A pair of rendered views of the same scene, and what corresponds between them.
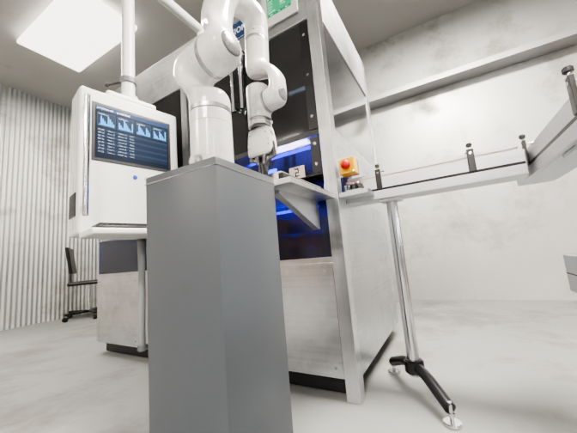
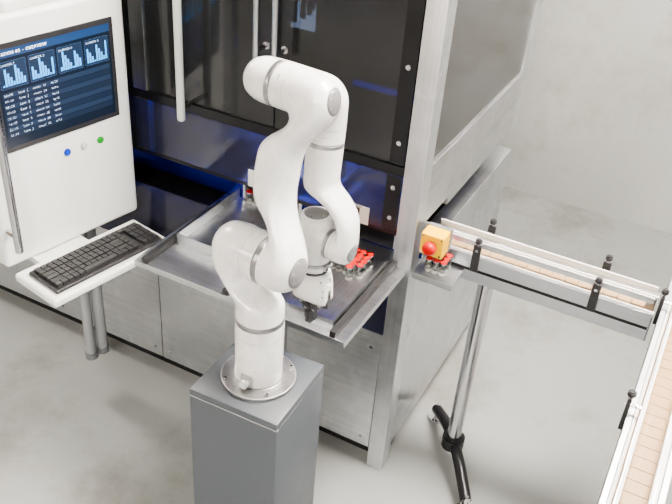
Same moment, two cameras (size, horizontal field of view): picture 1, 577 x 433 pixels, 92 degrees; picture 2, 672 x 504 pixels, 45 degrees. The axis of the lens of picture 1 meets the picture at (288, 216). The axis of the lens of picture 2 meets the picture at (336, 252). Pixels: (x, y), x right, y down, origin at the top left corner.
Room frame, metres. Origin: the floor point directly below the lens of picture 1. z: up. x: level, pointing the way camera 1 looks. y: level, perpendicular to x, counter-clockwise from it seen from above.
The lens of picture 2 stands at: (-0.79, 0.15, 2.28)
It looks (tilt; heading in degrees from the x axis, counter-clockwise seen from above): 34 degrees down; 356
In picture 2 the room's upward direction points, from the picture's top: 5 degrees clockwise
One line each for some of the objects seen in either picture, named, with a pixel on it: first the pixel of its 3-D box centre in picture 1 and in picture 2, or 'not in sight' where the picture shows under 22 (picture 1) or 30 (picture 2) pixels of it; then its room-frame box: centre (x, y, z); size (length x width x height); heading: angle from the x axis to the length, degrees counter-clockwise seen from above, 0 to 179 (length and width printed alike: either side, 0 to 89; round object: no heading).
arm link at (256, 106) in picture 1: (259, 103); (317, 235); (0.94, 0.07, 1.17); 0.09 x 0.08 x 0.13; 54
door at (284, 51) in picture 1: (276, 88); (345, 48); (1.37, 0.01, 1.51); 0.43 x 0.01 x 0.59; 60
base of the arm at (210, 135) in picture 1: (212, 146); (259, 348); (0.76, 0.20, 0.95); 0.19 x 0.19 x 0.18
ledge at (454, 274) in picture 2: (357, 194); (439, 270); (1.24, -0.32, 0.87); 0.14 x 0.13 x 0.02; 150
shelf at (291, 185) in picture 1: (251, 204); (278, 261); (1.26, 0.17, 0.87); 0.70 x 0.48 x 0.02; 60
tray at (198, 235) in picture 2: not in sight; (243, 226); (1.40, 0.28, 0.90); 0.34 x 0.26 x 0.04; 150
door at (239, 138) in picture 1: (215, 116); (208, 14); (1.59, 0.40, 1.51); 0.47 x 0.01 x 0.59; 60
